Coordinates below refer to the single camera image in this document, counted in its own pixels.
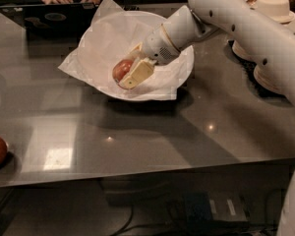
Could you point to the rear stack of paper plates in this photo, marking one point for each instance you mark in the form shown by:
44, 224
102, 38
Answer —
240, 52

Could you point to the front stack of paper plates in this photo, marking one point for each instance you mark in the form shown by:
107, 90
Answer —
264, 79

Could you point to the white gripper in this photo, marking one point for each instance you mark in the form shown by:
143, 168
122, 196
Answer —
157, 47

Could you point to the stack of paper plates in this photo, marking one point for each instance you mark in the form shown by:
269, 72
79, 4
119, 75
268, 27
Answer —
264, 79
240, 52

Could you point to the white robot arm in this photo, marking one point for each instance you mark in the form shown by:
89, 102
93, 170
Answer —
271, 45

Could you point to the black tray under plates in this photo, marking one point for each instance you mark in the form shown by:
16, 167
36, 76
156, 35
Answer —
249, 68

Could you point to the white paper bowl on stack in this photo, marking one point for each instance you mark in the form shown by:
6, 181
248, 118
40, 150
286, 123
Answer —
278, 10

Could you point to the black power box under table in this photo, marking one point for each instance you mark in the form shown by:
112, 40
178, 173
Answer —
222, 209

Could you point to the white paper liner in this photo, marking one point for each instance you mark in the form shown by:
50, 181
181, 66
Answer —
105, 40

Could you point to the black laptop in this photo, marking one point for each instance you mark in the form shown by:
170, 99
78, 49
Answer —
51, 18

